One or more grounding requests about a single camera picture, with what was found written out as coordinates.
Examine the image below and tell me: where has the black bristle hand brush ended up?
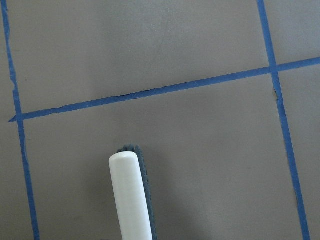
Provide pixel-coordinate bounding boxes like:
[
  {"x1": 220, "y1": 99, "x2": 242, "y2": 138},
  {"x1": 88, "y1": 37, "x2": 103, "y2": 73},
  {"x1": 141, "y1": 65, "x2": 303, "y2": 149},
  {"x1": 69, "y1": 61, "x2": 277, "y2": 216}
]
[{"x1": 108, "y1": 144, "x2": 158, "y2": 240}]

